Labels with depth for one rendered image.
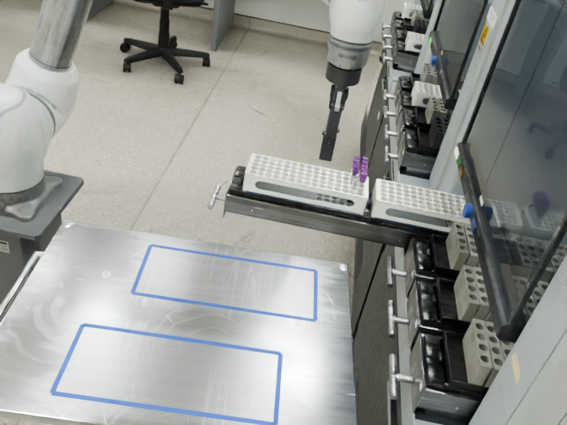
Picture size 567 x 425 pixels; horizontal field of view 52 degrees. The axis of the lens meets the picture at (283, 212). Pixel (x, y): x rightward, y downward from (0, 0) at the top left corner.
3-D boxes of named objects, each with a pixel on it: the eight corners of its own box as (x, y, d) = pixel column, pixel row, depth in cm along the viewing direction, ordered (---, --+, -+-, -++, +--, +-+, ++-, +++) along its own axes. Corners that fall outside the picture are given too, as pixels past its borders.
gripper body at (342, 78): (329, 52, 127) (321, 92, 132) (326, 67, 120) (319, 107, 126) (363, 59, 127) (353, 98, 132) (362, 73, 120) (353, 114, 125)
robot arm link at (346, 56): (327, 40, 117) (322, 67, 120) (372, 48, 116) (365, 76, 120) (331, 26, 124) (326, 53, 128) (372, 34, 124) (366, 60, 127)
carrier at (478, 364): (480, 391, 100) (493, 368, 97) (468, 389, 100) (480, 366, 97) (472, 341, 110) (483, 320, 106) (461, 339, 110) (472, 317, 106)
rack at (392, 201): (485, 222, 147) (494, 201, 143) (491, 246, 139) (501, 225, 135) (369, 198, 148) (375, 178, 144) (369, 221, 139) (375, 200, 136)
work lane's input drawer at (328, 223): (488, 240, 153) (500, 213, 147) (497, 275, 141) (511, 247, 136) (217, 185, 154) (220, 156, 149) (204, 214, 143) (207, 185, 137)
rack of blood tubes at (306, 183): (363, 196, 148) (369, 176, 144) (362, 219, 140) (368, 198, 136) (248, 173, 148) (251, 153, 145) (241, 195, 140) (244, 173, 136)
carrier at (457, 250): (460, 276, 125) (469, 255, 122) (450, 273, 125) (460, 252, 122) (454, 243, 135) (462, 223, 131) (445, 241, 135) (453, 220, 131)
